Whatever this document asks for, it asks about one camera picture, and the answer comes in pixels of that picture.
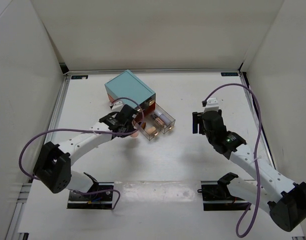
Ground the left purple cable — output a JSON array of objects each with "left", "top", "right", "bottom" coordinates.
[{"left": 18, "top": 96, "right": 145, "bottom": 210}]

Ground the beige makeup sponge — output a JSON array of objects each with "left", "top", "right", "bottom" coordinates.
[{"left": 146, "top": 126, "right": 157, "bottom": 136}]

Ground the clear drawer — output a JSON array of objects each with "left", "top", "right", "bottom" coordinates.
[
  {"left": 149, "top": 103, "right": 176, "bottom": 134},
  {"left": 133, "top": 116, "right": 160, "bottom": 141}
]

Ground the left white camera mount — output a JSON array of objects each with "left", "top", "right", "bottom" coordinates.
[{"left": 109, "top": 100, "right": 124, "bottom": 112}]

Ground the foundation bottle black cap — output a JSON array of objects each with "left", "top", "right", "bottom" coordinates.
[{"left": 151, "top": 114, "right": 165, "bottom": 127}]

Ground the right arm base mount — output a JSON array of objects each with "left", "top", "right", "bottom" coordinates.
[{"left": 197, "top": 172, "right": 249, "bottom": 212}]

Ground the white lavender bottle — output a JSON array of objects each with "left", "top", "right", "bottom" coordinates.
[{"left": 154, "top": 110, "right": 171, "bottom": 125}]

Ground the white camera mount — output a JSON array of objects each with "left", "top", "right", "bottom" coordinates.
[
  {"left": 202, "top": 97, "right": 219, "bottom": 113},
  {"left": 109, "top": 100, "right": 124, "bottom": 112}
]

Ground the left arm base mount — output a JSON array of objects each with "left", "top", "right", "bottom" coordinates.
[{"left": 66, "top": 172, "right": 121, "bottom": 210}]

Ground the teal orange drawer organizer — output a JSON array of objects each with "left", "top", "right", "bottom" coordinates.
[{"left": 104, "top": 70, "right": 156, "bottom": 116}]

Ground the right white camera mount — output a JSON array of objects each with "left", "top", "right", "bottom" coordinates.
[{"left": 202, "top": 97, "right": 219, "bottom": 113}]

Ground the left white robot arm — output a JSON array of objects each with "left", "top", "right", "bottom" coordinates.
[{"left": 33, "top": 104, "right": 137, "bottom": 200}]

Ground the round peach powder puff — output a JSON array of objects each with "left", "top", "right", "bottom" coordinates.
[{"left": 131, "top": 130, "right": 139, "bottom": 138}]

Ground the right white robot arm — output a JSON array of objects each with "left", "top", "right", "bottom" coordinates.
[{"left": 192, "top": 110, "right": 306, "bottom": 232}]

